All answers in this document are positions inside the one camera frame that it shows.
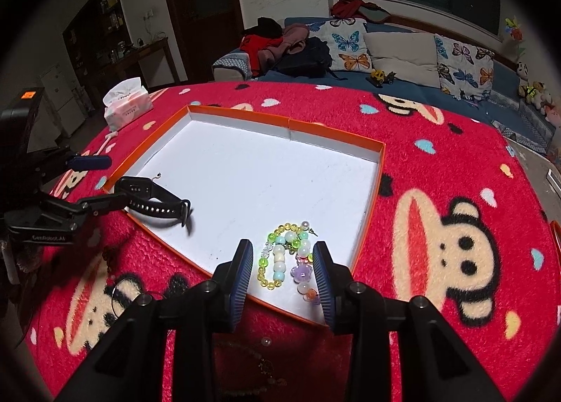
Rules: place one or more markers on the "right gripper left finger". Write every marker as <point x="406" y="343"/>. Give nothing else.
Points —
<point x="233" y="278"/>

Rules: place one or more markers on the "right butterfly pillow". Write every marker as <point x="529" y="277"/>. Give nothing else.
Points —
<point x="465" y="71"/>

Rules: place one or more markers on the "butterfly pillow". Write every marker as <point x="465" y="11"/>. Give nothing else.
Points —
<point x="346" y="42"/>
<point x="465" y="71"/>

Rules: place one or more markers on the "large silver hoop rings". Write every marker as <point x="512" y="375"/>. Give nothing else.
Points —
<point x="127" y="296"/>

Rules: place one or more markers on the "beige pillow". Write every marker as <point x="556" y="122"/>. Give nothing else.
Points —
<point x="412" y="57"/>

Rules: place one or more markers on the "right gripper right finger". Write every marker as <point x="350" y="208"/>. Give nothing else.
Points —
<point x="332" y="280"/>

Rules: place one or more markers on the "red monkey print blanket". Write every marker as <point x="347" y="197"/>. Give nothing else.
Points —
<point x="455" y="220"/>

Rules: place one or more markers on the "red clothes on sill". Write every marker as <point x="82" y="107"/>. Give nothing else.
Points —
<point x="359" y="9"/>

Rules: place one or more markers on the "left butterfly pillow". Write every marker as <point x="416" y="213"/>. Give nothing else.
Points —
<point x="346" y="42"/>

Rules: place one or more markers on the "blue sofa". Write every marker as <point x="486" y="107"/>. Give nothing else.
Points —
<point x="502" y="108"/>

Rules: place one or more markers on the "black smart band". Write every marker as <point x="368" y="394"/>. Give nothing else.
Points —
<point x="150" y="199"/>

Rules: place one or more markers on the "plush toys pile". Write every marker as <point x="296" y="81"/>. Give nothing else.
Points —
<point x="536" y="94"/>

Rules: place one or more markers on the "dark wooden side table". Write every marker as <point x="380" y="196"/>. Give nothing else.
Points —
<point x="154" y="63"/>

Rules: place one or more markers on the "dark wooden door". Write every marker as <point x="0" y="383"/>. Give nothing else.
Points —
<point x="205" y="30"/>

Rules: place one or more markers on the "pink tissue pack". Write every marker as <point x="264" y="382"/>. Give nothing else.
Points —
<point x="126" y="102"/>

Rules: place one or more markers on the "pile of clothes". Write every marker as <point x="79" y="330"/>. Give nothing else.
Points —
<point x="291" y="50"/>

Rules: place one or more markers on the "colourful pinwheel toy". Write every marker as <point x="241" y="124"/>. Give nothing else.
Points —
<point x="514" y="31"/>

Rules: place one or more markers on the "dark display shelf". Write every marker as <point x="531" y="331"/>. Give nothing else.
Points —
<point x="92" y="41"/>

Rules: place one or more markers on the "yellow toy truck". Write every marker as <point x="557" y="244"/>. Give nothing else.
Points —
<point x="379" y="78"/>

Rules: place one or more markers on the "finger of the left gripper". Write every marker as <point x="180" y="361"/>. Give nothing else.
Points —
<point x="103" y="204"/>
<point x="86" y="162"/>

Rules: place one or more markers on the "orange shallow tray box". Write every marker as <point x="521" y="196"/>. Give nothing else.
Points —
<point x="247" y="173"/>

